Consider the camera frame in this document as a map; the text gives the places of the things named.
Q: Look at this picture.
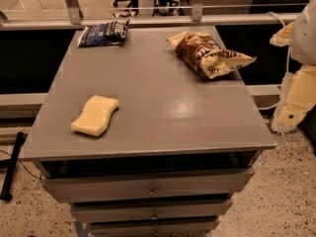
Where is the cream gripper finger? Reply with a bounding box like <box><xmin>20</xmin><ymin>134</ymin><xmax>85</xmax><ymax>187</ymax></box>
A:
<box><xmin>270</xmin><ymin>22</ymin><xmax>294</xmax><ymax>47</ymax></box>

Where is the brown chip bag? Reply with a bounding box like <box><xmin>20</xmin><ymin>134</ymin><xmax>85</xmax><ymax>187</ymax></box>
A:
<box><xmin>167</xmin><ymin>32</ymin><xmax>256</xmax><ymax>80</ymax></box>

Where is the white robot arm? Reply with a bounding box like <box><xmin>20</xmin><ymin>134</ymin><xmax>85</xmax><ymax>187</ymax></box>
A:
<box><xmin>270</xmin><ymin>0</ymin><xmax>316</xmax><ymax>132</ymax></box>

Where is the blue chip bag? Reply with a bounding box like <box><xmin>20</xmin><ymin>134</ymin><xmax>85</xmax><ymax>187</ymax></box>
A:
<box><xmin>77</xmin><ymin>21</ymin><xmax>129</xmax><ymax>47</ymax></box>

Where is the grey drawer cabinet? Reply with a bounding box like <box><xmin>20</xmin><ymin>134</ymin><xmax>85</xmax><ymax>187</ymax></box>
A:
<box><xmin>21</xmin><ymin>28</ymin><xmax>274</xmax><ymax>237</ymax></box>

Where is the top drawer knob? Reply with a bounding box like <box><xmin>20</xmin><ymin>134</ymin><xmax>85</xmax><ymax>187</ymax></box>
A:
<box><xmin>148</xmin><ymin>187</ymin><xmax>157</xmax><ymax>197</ymax></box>

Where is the drawer knob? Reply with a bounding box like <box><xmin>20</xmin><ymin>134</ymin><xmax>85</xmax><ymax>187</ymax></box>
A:
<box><xmin>148</xmin><ymin>187</ymin><xmax>157</xmax><ymax>197</ymax></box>
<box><xmin>151</xmin><ymin>213</ymin><xmax>159</xmax><ymax>220</ymax></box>

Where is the middle drawer knob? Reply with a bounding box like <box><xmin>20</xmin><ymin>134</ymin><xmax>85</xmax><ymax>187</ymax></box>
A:
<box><xmin>151</xmin><ymin>213</ymin><xmax>159</xmax><ymax>220</ymax></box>

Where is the yellow sponge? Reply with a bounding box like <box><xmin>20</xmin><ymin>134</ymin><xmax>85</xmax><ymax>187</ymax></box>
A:
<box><xmin>70</xmin><ymin>96</ymin><xmax>119</xmax><ymax>137</ymax></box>

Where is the black stand leg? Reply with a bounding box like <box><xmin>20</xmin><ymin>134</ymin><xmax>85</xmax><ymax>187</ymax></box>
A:
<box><xmin>0</xmin><ymin>132</ymin><xmax>26</xmax><ymax>201</ymax></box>

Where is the white cable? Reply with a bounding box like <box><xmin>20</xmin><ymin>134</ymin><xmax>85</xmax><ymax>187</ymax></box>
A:
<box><xmin>256</xmin><ymin>11</ymin><xmax>292</xmax><ymax>112</ymax></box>

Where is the metal railing frame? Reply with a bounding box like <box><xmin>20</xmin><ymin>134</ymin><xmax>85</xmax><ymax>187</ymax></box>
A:
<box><xmin>0</xmin><ymin>0</ymin><xmax>298</xmax><ymax>31</ymax></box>

